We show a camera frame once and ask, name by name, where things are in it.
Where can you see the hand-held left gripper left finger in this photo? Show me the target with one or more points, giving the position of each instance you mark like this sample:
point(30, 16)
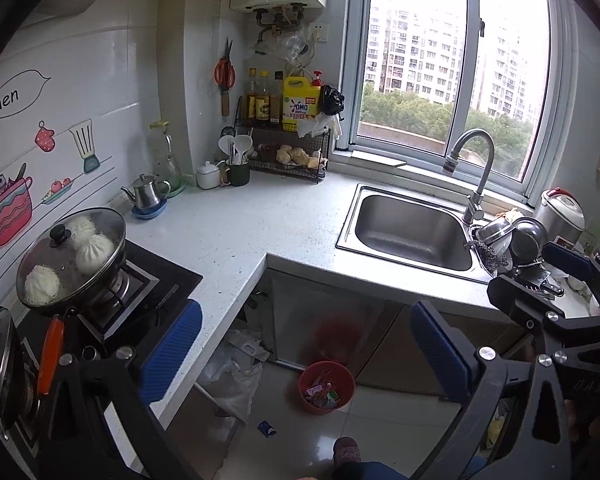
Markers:
point(172, 350)

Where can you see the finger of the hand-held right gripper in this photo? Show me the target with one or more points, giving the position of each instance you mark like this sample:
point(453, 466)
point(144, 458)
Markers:
point(515, 295)
point(572, 262)

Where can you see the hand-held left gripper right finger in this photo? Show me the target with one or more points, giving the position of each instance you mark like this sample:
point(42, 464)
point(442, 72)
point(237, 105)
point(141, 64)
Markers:
point(440, 355)

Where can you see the red plastic bin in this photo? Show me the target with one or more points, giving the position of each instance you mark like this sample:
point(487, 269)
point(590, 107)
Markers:
point(310, 400)

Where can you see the steel wool scrubber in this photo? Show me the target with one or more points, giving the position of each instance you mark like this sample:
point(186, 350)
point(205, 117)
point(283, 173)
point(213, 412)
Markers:
point(487, 255)

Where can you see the white rice cooker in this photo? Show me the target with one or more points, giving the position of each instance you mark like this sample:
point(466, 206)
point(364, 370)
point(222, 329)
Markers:
point(560, 215)

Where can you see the grey plastic bag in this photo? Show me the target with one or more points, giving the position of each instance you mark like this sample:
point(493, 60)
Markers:
point(230, 375)

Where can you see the steel bowl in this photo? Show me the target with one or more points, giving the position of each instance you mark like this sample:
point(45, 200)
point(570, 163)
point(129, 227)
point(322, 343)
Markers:
point(492, 232)

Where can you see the black gas stove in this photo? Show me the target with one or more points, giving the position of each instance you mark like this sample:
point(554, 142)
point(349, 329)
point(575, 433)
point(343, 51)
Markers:
point(165, 280)

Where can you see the pan with glass lid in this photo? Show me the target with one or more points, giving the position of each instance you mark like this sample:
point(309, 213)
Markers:
point(105, 285)

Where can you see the steel faucet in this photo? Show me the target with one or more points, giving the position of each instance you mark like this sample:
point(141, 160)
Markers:
point(480, 185)

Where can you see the white steamed bun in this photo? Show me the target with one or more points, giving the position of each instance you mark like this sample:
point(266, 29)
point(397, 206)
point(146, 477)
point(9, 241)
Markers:
point(42, 285)
point(82, 227)
point(92, 255)

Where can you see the steel sink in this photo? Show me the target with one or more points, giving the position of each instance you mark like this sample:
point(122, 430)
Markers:
point(405, 230)

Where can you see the person's blue trouser leg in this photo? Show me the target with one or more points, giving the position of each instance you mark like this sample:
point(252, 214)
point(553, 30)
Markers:
point(380, 472)

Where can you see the person's dark slipper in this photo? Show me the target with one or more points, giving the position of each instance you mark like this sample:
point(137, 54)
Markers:
point(347, 452)

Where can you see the blue saucer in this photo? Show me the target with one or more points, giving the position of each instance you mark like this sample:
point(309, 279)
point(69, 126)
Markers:
point(150, 212)

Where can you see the steel teapot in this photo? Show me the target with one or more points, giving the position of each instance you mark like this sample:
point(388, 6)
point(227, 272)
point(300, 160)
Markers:
point(147, 195)

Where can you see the steel wok lid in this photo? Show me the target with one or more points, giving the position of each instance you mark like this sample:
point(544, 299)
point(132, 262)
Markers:
point(0, 365)

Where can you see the white lidded jar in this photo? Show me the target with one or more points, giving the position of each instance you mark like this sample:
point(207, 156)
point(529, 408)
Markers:
point(209, 177)

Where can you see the glass carafe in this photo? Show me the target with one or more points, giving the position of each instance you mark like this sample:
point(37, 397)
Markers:
point(171, 170)

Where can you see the dark green mug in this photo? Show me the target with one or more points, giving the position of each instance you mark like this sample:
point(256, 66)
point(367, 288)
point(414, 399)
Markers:
point(239, 175)

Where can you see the white plastic spatula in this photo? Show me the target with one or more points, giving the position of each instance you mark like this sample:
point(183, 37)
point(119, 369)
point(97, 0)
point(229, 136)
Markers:
point(243, 145)

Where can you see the window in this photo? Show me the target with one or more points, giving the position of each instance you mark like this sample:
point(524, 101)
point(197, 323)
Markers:
point(415, 60)

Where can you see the white plastic bag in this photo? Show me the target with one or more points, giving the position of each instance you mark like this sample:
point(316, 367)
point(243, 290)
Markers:
point(320, 125)

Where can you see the brown sauce bottle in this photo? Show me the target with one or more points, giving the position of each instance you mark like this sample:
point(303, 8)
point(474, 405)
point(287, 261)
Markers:
point(251, 102)
point(263, 105)

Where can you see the black plastic bag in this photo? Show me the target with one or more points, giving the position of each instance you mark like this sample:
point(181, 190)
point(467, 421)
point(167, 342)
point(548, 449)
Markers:
point(332, 100)

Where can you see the yellow detergent bottle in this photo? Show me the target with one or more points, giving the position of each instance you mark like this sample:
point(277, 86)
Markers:
point(300, 105)

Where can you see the red scissors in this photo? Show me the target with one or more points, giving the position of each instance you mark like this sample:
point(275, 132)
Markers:
point(225, 70)

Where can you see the clear plastic bag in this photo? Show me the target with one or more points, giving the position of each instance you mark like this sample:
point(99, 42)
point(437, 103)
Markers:
point(285, 47)

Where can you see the kitchen cartoon wall sticker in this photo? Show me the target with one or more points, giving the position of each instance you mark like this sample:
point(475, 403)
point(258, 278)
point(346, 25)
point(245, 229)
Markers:
point(10, 220)

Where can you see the wall socket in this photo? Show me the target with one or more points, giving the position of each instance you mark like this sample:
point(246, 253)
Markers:
point(319, 32)

